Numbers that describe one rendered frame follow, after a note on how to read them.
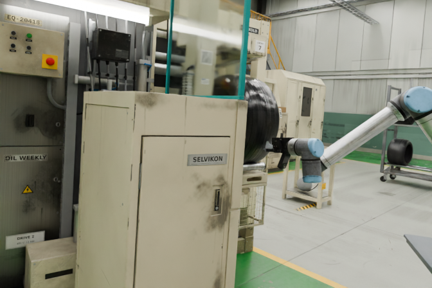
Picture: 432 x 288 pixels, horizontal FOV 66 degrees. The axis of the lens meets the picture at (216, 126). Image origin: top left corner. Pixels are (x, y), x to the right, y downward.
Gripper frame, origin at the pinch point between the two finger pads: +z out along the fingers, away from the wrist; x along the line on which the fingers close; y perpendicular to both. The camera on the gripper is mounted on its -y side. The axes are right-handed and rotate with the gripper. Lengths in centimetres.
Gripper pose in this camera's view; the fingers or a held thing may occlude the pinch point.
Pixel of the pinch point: (265, 150)
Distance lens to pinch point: 191.7
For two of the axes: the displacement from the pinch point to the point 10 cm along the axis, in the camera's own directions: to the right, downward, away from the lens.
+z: -5.8, 0.4, 8.1
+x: -8.2, -0.2, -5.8
